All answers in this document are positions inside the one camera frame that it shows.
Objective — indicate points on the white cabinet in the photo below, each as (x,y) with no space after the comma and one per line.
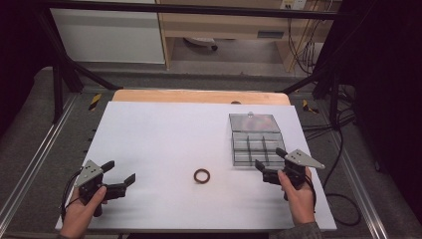
(106,36)

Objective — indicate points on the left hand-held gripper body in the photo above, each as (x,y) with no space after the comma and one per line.
(89,172)

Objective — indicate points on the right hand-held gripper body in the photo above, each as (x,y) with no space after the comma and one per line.
(296,169)

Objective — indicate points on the wooden desk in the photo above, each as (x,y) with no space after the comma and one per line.
(225,26)

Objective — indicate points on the white wheeled device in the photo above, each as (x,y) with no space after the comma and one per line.
(200,41)

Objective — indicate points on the wooden table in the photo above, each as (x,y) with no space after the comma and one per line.
(185,97)

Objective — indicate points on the black metal frame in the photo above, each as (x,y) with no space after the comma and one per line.
(199,9)

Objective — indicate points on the white board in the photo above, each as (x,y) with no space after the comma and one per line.
(159,149)

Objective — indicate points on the clear plastic compartment box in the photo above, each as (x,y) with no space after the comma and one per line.
(255,146)

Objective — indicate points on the person's right hand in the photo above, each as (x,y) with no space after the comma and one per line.
(301,202)

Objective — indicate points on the white wall socket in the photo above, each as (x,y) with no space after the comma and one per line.
(293,4)

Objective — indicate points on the yellow black striped tape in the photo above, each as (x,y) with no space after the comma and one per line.
(308,106)
(95,101)

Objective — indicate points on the aluminium floor rail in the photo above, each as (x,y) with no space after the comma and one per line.
(369,202)
(42,150)

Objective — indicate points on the person's left hand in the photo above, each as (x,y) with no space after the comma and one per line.
(77,215)

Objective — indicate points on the black curtain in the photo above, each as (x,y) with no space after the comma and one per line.
(388,83)
(20,59)

